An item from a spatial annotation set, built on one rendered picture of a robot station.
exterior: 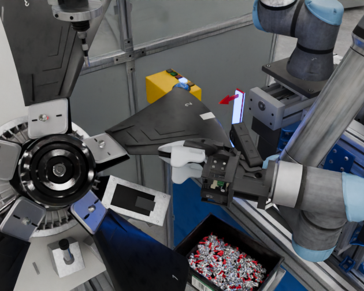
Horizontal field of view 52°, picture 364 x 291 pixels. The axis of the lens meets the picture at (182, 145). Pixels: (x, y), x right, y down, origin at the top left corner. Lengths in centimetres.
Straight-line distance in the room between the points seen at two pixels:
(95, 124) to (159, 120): 84
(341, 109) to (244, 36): 124
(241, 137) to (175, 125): 14
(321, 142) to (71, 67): 47
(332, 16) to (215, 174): 73
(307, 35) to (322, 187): 70
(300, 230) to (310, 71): 68
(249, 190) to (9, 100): 58
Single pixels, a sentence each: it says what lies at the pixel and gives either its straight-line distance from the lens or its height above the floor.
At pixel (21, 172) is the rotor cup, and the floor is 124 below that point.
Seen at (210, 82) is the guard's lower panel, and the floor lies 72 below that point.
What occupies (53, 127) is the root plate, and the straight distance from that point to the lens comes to 69.
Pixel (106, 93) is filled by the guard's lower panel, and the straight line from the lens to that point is 154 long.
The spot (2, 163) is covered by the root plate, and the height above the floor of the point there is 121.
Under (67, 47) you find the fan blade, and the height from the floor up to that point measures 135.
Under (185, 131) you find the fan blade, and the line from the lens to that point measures 75.
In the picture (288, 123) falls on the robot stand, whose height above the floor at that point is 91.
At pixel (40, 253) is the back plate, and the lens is 92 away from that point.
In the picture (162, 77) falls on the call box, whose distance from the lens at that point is 116.
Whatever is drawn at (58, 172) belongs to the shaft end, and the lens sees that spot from 63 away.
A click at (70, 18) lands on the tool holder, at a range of 55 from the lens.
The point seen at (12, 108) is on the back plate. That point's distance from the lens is 92.
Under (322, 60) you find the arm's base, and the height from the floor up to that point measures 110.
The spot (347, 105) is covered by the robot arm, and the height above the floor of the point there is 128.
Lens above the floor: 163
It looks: 39 degrees down
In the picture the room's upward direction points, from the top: straight up
